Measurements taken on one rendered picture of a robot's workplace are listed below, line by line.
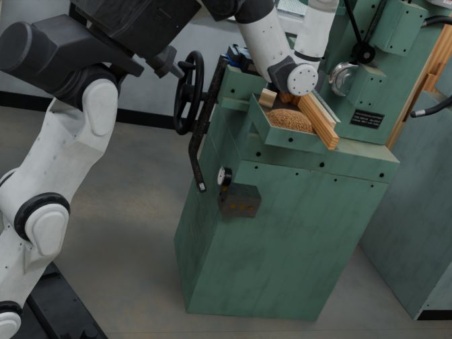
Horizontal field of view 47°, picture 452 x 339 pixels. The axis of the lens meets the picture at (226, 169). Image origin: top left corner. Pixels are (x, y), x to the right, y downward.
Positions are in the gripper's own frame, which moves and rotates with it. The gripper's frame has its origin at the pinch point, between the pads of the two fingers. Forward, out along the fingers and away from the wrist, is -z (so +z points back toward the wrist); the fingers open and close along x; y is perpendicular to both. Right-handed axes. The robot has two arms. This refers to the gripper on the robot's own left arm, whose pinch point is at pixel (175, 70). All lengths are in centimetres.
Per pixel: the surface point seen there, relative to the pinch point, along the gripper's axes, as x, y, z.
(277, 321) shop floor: 35, -34, -101
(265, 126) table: 16.1, 19.9, -23.3
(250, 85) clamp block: -2.6, 13.8, -19.9
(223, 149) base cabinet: 1.1, -11.6, -35.5
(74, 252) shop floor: 27, -84, -30
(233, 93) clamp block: 0.1, 8.6, -17.7
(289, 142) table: 18.4, 23.3, -30.9
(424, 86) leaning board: -142, 10, -167
